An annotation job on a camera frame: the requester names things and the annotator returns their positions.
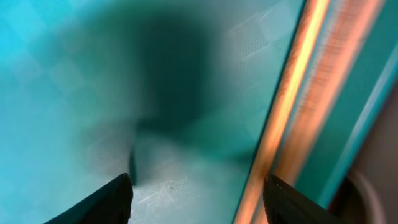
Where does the grey dishwasher rack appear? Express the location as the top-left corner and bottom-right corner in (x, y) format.
(328, 86), (397, 224)

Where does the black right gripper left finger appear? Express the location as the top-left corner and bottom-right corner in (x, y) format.
(46, 173), (133, 224)

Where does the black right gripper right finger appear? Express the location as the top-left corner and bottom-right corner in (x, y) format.
(263, 175), (344, 224)

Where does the wooden chopstick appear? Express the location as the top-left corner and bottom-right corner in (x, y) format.
(251, 0), (386, 224)
(233, 0), (330, 224)

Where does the teal plastic tray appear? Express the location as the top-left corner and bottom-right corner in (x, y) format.
(0, 0), (398, 224)

